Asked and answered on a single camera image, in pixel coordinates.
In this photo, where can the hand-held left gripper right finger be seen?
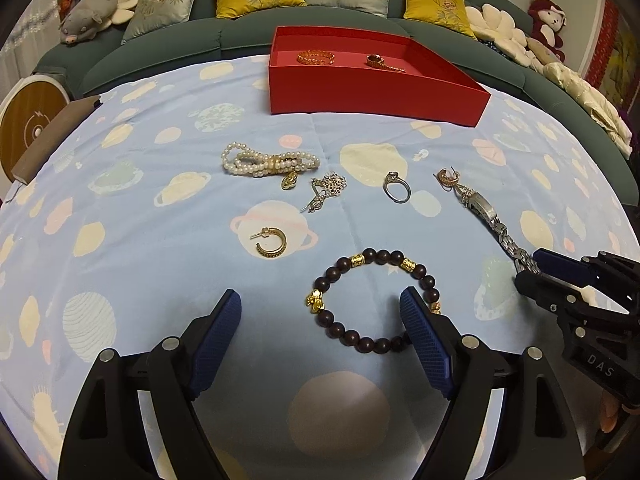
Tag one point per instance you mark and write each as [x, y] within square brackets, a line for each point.
[422, 332]

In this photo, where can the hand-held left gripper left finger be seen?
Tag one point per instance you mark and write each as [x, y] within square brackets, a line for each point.
[217, 332]

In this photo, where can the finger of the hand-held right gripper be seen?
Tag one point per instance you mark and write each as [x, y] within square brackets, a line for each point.
[562, 266]
[547, 292]

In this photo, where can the silver wrist watch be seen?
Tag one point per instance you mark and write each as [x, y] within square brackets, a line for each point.
[482, 204]

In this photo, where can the gold hoop earring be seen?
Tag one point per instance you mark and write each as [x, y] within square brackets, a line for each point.
[280, 247]

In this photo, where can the rose gold earring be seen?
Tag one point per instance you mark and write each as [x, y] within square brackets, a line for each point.
[445, 177]

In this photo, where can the small gold pendant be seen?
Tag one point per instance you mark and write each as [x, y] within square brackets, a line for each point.
[289, 180]

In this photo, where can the red cardboard box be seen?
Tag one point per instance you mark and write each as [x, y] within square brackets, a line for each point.
[350, 90]

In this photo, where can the blue planet print blanket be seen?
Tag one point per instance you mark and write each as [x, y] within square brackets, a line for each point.
[150, 240]

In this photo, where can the cream folded blanket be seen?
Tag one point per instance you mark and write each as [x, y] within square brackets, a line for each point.
[585, 95]

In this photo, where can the beige small cushion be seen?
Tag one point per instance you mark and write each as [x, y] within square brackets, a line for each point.
[539, 52]

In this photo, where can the dark floral cushion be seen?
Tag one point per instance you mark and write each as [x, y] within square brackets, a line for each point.
[492, 46]

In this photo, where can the red monkey plush toy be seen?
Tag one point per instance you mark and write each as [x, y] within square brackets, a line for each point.
[547, 25]

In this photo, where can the white flower shaped cushion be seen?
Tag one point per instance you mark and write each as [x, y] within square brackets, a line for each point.
[495, 22]

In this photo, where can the brown notebook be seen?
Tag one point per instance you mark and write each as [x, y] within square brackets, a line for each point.
[55, 135]

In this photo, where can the white round device wooden disc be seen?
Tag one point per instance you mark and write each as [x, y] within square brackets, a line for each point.
[27, 120]

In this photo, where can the dark green sofa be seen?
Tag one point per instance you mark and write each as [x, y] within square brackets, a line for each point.
[240, 35]

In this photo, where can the grey pig plush toy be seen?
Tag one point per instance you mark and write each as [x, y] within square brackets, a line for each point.
[87, 15]

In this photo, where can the white sheer curtain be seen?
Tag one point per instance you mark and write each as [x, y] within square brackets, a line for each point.
[35, 30]

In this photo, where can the red wall hanging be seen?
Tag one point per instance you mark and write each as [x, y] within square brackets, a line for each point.
[607, 35]

